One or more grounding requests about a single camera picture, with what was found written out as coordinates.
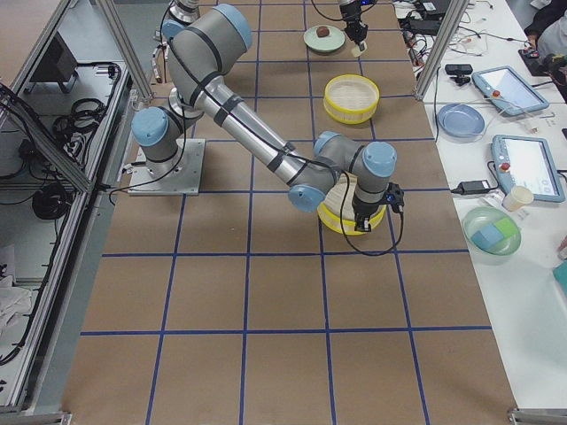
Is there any teach pendant tablet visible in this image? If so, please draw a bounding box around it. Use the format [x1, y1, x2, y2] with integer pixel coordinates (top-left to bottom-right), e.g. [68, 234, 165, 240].
[491, 135, 565, 203]
[471, 66, 549, 116]

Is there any black power adapter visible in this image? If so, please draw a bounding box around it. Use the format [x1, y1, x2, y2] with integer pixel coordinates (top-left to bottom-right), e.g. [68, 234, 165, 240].
[450, 180, 499, 196]

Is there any green sponge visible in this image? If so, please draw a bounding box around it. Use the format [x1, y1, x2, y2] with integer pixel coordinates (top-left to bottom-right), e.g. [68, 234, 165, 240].
[493, 216, 519, 239]

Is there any aluminium frame post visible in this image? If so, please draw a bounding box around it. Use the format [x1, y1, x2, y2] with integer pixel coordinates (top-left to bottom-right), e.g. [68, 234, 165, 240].
[415, 0, 468, 101]

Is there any green glass bowl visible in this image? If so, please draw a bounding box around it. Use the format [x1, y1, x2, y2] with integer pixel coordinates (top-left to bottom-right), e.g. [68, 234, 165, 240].
[462, 206, 522, 265]

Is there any far teach pendant tablet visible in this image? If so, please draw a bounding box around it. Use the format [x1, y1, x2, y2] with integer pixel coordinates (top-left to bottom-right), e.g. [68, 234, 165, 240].
[471, 66, 549, 116]

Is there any paper cup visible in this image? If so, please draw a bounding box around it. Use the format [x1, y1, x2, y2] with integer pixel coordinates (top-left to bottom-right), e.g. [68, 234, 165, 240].
[501, 186, 534, 212]

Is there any black webcam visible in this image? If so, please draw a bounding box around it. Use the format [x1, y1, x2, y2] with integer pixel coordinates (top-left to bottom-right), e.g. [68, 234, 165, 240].
[445, 64, 473, 87]

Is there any brown bun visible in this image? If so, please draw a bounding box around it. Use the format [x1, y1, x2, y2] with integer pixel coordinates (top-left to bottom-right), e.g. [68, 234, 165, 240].
[315, 26, 330, 38]

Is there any white bun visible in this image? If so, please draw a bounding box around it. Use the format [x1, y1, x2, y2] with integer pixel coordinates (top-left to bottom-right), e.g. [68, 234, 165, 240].
[351, 42, 368, 58]

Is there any black monitor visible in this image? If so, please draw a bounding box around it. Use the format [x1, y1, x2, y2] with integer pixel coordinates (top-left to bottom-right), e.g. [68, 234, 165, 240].
[24, 32, 78, 94]

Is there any near teach pendant tablet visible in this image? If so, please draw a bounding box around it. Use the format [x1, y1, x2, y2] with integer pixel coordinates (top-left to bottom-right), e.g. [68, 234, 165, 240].
[491, 135, 565, 203]

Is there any blue sponge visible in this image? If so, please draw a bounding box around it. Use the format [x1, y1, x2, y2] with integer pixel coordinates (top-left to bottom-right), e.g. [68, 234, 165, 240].
[470, 223, 504, 251]

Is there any yellow bamboo steamer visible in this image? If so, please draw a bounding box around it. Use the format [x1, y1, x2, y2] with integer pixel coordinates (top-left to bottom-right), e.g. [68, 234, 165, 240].
[317, 174, 362, 236]
[323, 74, 380, 125]

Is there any blue plate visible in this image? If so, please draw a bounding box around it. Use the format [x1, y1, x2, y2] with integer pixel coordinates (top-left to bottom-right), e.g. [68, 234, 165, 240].
[437, 104, 485, 141]

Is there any pale green plate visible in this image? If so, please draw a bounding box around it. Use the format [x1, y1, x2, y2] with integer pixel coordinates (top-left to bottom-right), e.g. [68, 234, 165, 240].
[303, 25, 346, 53]

